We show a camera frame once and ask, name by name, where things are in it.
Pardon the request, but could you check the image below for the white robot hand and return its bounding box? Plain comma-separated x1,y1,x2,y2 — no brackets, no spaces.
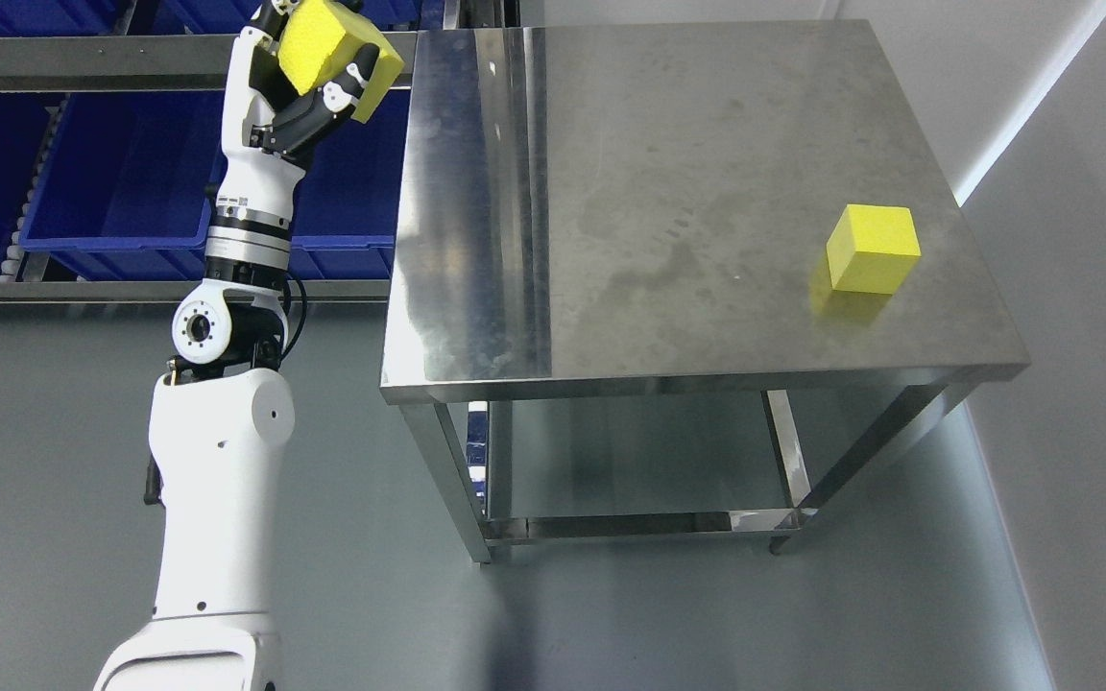
210,1,380,216

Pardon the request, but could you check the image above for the yellow foam block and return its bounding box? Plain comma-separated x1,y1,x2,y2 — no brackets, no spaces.
826,203,922,295
277,1,405,124

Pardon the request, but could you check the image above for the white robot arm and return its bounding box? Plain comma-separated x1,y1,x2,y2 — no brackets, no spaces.
95,1,404,690

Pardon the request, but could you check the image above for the blue plastic bin right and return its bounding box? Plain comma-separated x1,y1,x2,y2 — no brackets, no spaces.
290,90,411,280

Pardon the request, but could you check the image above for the blue plastic bin centre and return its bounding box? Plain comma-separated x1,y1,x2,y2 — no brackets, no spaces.
21,91,225,281

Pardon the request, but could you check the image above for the stainless steel table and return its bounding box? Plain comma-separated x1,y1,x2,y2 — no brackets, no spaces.
380,19,1030,563

